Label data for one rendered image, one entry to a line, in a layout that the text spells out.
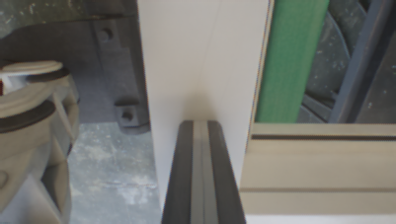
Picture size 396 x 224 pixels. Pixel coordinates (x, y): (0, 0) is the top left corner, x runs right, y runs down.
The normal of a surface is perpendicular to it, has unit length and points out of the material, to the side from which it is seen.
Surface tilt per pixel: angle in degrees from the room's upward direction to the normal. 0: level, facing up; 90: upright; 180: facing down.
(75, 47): 0
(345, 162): 90
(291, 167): 90
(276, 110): 0
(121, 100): 0
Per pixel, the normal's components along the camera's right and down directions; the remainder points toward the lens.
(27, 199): 0.18, 0.46
